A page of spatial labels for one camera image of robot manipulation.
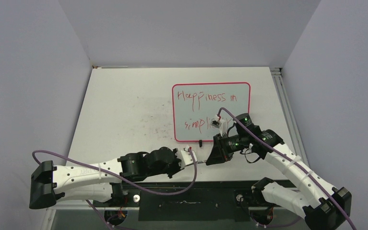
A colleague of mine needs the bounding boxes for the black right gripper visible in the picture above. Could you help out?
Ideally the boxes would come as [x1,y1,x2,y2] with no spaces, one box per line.
[207,132,248,165]

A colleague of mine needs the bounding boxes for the pink framed whiteboard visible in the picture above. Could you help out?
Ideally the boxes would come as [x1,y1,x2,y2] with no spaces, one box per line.
[172,82,252,142]

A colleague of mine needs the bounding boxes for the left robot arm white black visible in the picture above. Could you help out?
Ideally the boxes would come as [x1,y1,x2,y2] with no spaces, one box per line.
[29,147,194,210]

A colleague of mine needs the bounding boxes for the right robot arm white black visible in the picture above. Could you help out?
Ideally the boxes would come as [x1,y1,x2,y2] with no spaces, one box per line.
[206,113,352,230]

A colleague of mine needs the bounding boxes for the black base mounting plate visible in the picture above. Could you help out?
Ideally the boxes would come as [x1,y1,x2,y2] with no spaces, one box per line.
[93,181,273,222]

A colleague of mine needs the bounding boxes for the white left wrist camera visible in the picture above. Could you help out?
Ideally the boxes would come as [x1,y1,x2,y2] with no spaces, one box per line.
[175,146,197,169]

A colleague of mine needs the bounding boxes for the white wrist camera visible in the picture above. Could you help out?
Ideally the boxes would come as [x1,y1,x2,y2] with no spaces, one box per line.
[175,146,197,169]
[210,115,229,137]

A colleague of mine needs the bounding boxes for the aluminium front frame rail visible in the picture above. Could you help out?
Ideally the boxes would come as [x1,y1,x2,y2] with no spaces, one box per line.
[46,186,333,211]

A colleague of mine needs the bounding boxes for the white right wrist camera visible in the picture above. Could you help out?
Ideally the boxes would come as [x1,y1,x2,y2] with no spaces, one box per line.
[210,115,229,137]

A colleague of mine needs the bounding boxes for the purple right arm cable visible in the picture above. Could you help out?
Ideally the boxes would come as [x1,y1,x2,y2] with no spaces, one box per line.
[217,107,357,230]

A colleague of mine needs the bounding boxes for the aluminium right side rail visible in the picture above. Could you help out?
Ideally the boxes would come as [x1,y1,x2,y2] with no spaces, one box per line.
[270,68,310,166]

